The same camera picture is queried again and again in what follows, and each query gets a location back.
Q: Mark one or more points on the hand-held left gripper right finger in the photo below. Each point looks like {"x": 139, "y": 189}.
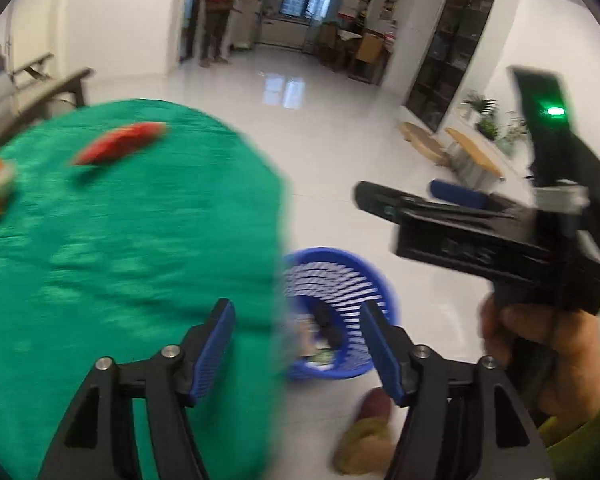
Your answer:
{"x": 382, "y": 355}

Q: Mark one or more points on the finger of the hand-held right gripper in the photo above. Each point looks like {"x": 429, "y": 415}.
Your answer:
{"x": 380, "y": 200}
{"x": 457, "y": 194}

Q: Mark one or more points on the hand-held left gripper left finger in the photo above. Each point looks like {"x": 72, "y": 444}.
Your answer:
{"x": 212, "y": 355}

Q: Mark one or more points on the black mesh ball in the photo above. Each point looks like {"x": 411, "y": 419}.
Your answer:
{"x": 330, "y": 325}

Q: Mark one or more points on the blue plastic basket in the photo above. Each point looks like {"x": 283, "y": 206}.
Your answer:
{"x": 330, "y": 265}

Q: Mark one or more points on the red plastic wrapper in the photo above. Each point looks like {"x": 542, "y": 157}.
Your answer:
{"x": 120, "y": 142}

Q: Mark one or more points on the person's right forearm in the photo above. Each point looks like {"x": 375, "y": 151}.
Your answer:
{"x": 585, "y": 445}

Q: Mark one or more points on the person's right hand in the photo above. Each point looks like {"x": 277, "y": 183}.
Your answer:
{"x": 570, "y": 355}

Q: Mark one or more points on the round wooden board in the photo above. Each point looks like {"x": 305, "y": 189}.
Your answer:
{"x": 422, "y": 140}

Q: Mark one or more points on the low bushy potted plant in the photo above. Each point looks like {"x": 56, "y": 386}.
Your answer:
{"x": 487, "y": 128}

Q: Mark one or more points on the maroon furry slipper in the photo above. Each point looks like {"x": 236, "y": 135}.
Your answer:
{"x": 365, "y": 435}

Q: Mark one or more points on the spiky green potted plant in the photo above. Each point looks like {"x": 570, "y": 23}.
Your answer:
{"x": 480, "y": 106}

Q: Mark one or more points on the green floral tablecloth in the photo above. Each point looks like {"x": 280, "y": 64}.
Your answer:
{"x": 130, "y": 260}

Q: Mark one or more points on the dark glass cabinet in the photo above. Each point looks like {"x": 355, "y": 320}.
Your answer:
{"x": 450, "y": 50}

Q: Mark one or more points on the tan-backed dining chair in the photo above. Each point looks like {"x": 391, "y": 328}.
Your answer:
{"x": 367, "y": 52}

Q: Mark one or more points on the dark wooden dining chair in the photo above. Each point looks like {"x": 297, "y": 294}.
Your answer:
{"x": 327, "y": 42}

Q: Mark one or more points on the dining table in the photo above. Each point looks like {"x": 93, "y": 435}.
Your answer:
{"x": 350, "y": 35}

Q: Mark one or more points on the dark wooden door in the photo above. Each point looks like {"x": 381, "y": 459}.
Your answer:
{"x": 190, "y": 20}

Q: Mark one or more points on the wooden cross-legged bench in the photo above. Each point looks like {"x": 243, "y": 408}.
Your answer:
{"x": 32, "y": 67}

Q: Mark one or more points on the framed wall picture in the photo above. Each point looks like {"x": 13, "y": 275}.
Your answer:
{"x": 392, "y": 2}

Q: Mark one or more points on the red white wall poster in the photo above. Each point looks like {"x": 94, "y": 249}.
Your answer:
{"x": 351, "y": 2}

